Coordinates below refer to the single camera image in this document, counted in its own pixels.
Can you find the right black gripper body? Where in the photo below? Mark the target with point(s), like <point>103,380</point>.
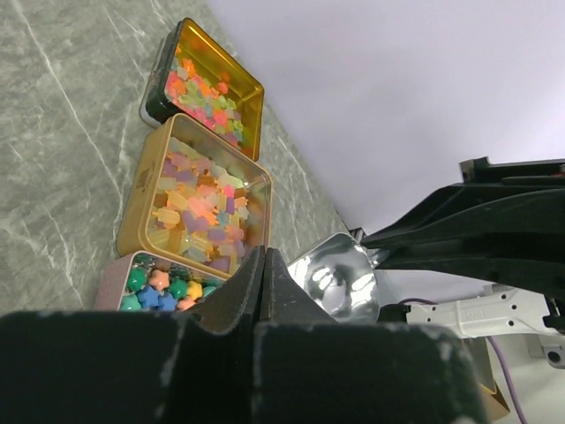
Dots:
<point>545,173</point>

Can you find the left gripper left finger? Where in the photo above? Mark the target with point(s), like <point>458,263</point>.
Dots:
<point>135,367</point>

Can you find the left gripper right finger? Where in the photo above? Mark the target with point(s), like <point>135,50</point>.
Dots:
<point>308,368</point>

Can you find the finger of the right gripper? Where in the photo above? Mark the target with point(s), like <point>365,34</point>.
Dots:
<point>466,211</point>
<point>536,272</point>

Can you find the silver metal scoop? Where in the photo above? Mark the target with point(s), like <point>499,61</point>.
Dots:
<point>339,275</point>

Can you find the pink tin of star candies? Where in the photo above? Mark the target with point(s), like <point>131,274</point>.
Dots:
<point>148,282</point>

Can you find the gold tin of pastel candies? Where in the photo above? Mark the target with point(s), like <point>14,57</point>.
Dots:
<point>196,199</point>

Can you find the gold tin of neon candies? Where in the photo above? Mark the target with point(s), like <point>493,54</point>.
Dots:
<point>194,75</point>

